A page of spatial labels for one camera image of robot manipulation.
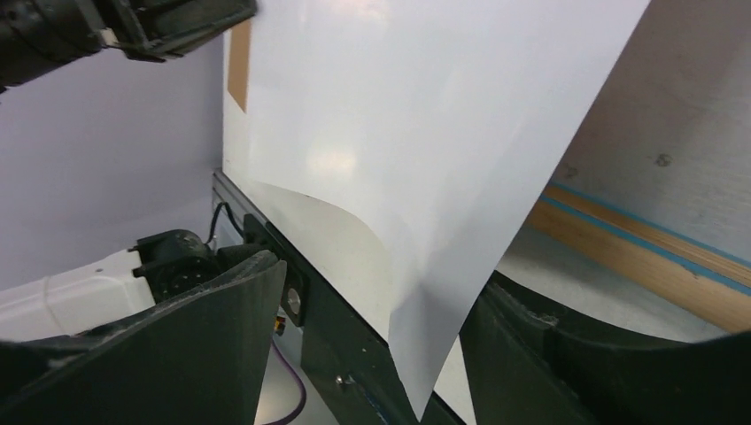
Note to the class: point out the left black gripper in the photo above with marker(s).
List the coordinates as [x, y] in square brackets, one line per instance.
[40, 36]

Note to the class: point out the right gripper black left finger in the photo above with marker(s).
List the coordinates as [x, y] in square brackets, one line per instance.
[199, 358]

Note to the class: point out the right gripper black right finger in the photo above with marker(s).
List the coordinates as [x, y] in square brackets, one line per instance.
[531, 360]

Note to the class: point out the blue wooden picture frame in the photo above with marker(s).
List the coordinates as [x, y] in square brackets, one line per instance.
[705, 282]

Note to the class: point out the hot air balloon photo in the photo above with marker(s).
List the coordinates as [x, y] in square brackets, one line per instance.
[402, 144]

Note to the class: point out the brown cardboard backing board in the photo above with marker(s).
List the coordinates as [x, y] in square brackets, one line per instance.
[239, 63]

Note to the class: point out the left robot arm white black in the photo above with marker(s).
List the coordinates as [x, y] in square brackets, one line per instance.
[127, 282]

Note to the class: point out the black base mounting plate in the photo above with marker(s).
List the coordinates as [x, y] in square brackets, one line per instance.
[346, 360]

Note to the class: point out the aluminium rail front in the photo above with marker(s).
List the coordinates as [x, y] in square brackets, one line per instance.
[225, 191]

